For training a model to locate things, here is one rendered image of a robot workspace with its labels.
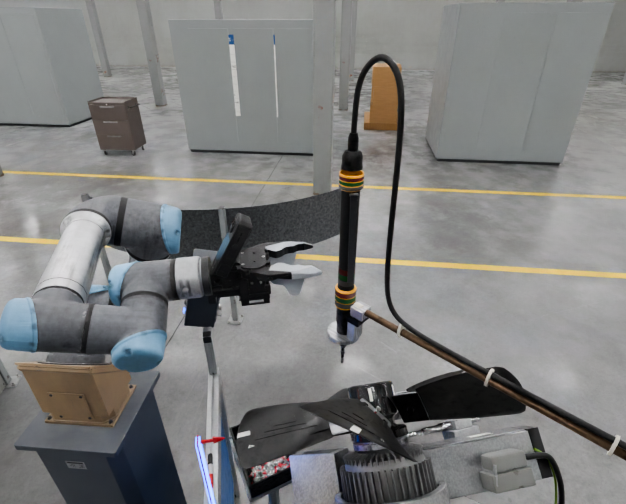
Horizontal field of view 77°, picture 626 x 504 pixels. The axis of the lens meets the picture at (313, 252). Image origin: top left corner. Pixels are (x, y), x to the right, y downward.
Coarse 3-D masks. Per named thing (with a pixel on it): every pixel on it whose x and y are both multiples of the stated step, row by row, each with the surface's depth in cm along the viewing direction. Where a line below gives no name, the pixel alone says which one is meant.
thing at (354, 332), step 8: (352, 312) 79; (360, 312) 78; (352, 320) 79; (360, 320) 78; (328, 328) 86; (352, 328) 81; (360, 328) 83; (328, 336) 85; (336, 336) 84; (344, 336) 84; (352, 336) 82; (344, 344) 83
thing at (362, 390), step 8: (368, 384) 99; (376, 384) 99; (384, 384) 100; (392, 384) 102; (352, 392) 101; (360, 392) 99; (368, 392) 98; (376, 392) 98; (384, 392) 99; (392, 392) 100; (368, 400) 98; (376, 400) 98; (384, 400) 98; (392, 400) 99; (384, 408) 97; (392, 408) 98; (384, 416) 97; (392, 416) 99; (392, 424) 98; (400, 424) 101; (400, 432) 95; (352, 440) 99; (360, 440) 96; (368, 440) 94
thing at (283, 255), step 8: (272, 248) 75; (280, 248) 75; (288, 248) 76; (296, 248) 77; (304, 248) 77; (272, 256) 75; (280, 256) 75; (288, 256) 78; (272, 264) 77; (288, 264) 79
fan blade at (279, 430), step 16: (256, 416) 105; (272, 416) 103; (288, 416) 101; (304, 416) 101; (240, 432) 100; (256, 432) 98; (272, 432) 98; (288, 432) 97; (304, 432) 97; (320, 432) 96; (240, 448) 94; (256, 448) 93; (272, 448) 93; (288, 448) 93; (304, 448) 93; (240, 464) 89; (256, 464) 89
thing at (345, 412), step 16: (336, 400) 84; (352, 400) 89; (320, 416) 72; (336, 416) 74; (352, 416) 77; (368, 416) 83; (352, 432) 70; (368, 432) 72; (384, 432) 79; (400, 448) 73
